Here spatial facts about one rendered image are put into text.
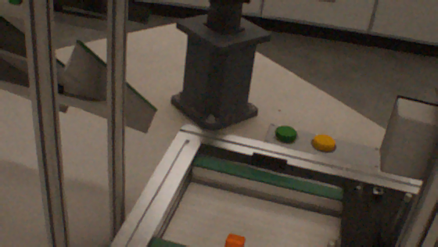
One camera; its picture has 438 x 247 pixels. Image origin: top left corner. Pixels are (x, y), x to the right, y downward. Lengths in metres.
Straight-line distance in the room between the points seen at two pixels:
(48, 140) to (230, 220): 0.38
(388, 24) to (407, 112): 3.44
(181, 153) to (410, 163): 0.45
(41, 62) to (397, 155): 0.35
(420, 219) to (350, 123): 0.71
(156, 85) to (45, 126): 0.77
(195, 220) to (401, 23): 3.30
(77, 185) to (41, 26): 0.53
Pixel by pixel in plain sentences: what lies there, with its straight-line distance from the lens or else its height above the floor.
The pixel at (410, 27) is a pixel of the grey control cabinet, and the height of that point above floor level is 0.21.
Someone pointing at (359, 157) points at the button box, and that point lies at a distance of 0.95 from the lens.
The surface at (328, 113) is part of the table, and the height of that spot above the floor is 0.86.
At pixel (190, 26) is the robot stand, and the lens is 1.09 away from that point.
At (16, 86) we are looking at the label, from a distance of 0.76.
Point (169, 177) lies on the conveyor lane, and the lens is 0.83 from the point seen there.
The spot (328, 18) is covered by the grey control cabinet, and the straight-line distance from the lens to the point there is 3.88.
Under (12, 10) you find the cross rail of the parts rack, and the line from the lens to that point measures 0.49.
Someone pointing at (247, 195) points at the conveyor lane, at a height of 0.91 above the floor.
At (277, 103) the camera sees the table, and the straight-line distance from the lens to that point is 1.25.
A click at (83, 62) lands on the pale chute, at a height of 1.18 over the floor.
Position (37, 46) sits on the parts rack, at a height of 1.27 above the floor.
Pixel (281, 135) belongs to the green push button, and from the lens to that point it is 0.94.
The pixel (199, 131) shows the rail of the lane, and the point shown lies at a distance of 0.93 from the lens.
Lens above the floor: 1.48
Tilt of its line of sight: 33 degrees down
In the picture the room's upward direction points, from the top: 8 degrees clockwise
